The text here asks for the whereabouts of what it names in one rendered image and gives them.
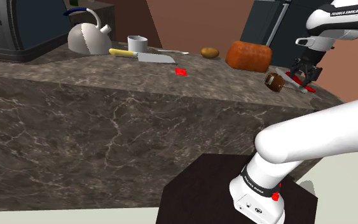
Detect brown bread loaf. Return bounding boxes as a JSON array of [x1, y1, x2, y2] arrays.
[[224, 40, 273, 74]]

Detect white kettle with blue handle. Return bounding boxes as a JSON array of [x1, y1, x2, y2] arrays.
[[62, 7, 113, 56]]

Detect brown pepper mill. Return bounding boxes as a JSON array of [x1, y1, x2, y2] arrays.
[[264, 72, 286, 93]]

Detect silver spoon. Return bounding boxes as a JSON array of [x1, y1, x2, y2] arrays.
[[153, 48, 190, 55]]

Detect brown potato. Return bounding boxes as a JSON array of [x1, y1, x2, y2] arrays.
[[200, 46, 221, 60]]

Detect yellow handled kitchen knife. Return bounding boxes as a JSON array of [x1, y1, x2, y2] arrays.
[[109, 48, 177, 65]]

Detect marble kitchen counter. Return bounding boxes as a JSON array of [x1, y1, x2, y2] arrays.
[[0, 41, 345, 213]]

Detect grey cup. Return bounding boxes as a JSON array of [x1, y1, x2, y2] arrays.
[[127, 35, 149, 53]]

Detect red handled knife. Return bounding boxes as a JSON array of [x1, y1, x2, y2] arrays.
[[274, 67, 317, 94]]

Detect dark robot stand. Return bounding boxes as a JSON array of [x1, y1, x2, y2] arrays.
[[155, 153, 319, 224]]

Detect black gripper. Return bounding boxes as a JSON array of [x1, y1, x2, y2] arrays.
[[289, 48, 327, 88]]

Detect dark grey refrigerator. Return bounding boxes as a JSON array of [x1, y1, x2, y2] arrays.
[[240, 0, 334, 69]]

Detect black microwave oven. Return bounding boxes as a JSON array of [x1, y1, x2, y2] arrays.
[[0, 0, 78, 63]]

